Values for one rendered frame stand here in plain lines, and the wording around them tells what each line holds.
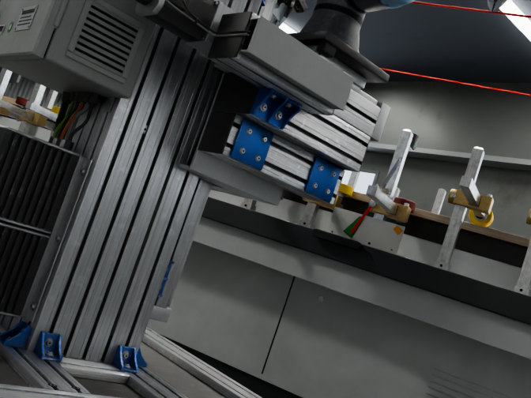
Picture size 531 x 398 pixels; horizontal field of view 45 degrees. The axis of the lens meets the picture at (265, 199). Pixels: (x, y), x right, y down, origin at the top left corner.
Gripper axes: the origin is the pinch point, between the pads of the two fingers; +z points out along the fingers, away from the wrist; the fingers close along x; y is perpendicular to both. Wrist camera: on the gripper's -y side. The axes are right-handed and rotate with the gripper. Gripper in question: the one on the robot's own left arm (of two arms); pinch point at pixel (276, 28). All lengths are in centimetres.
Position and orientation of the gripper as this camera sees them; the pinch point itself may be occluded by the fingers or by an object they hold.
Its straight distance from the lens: 229.1
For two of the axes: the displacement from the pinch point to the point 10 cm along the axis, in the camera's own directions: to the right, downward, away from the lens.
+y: -7.1, -3.0, -6.4
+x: 6.3, 1.5, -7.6
